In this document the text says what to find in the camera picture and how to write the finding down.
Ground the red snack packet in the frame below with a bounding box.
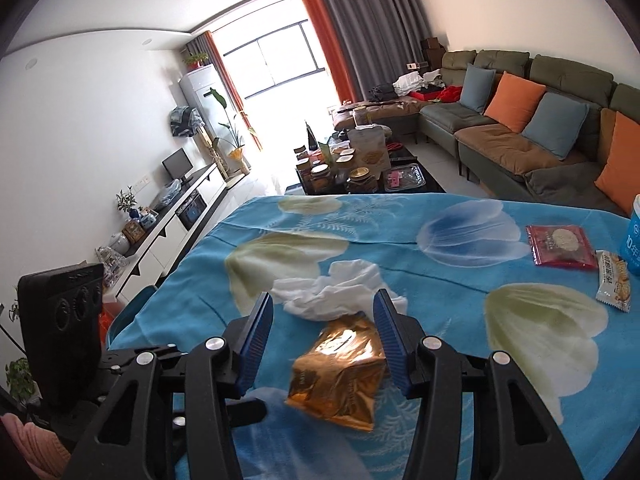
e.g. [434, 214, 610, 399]
[525, 224, 601, 272]

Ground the blue cylindrical tub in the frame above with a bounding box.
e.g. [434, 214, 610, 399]
[620, 194, 640, 277]

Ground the person's left forearm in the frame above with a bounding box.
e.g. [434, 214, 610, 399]
[0, 412, 72, 480]

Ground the large blue cushion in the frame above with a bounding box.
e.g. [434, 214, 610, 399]
[520, 92, 591, 161]

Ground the group of brown jars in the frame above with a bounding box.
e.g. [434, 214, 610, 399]
[292, 145, 386, 196]

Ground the white standing air conditioner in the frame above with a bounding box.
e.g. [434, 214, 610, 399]
[179, 65, 241, 171]

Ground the black monitor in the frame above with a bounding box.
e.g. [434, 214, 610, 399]
[161, 149, 195, 184]

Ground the grey corner sofa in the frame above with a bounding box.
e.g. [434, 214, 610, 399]
[332, 50, 640, 218]

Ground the tall green potted plant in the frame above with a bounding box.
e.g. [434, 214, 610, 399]
[207, 87, 257, 174]

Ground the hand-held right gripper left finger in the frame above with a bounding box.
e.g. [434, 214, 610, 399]
[65, 291, 274, 480]

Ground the blue floral blanket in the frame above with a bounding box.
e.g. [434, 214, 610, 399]
[107, 192, 640, 480]

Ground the clear bag of goods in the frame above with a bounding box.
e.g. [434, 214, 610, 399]
[95, 246, 126, 286]

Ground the blue patterned hanging bag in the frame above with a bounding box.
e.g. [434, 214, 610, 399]
[169, 105, 206, 139]

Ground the cream snack packet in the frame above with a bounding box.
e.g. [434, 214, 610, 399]
[595, 250, 634, 314]

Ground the dark glass coffee table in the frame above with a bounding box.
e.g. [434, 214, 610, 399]
[285, 157, 446, 197]

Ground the gold foil packet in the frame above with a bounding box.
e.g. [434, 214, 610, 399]
[284, 312, 390, 433]

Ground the wooden framed box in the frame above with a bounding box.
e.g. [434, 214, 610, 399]
[121, 220, 147, 245]

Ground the orange cushion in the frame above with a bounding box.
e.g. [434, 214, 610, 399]
[484, 72, 547, 134]
[594, 110, 640, 214]

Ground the grey curtain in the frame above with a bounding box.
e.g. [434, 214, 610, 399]
[320, 0, 448, 103]

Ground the orange curtain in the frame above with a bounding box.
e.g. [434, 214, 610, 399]
[299, 0, 359, 106]
[202, 30, 264, 152]

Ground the green leafy houseplant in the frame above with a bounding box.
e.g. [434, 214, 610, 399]
[4, 357, 39, 404]

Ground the white tv cabinet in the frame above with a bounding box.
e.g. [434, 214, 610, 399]
[95, 160, 228, 306]

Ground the clear plastic tray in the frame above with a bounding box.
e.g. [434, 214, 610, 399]
[382, 164, 426, 192]

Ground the stack of brown boxes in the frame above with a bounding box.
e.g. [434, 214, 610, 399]
[420, 35, 446, 64]

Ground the small blue cushion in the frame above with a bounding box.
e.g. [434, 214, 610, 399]
[459, 64, 496, 114]

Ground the small plant in blue vase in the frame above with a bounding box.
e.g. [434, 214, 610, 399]
[116, 186, 141, 221]

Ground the teal plastic bin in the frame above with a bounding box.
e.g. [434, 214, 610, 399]
[107, 285, 161, 352]

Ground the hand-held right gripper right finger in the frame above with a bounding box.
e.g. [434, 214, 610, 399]
[374, 289, 583, 480]

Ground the pile of clothes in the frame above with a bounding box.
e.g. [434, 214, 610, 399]
[367, 71, 463, 107]

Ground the clear plastic bag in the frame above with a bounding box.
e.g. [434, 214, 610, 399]
[150, 178, 183, 211]

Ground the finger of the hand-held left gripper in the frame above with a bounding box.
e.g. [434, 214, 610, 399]
[102, 345, 185, 379]
[171, 398, 267, 431]

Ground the crumpled white tissue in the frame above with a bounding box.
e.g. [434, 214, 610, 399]
[272, 259, 409, 322]

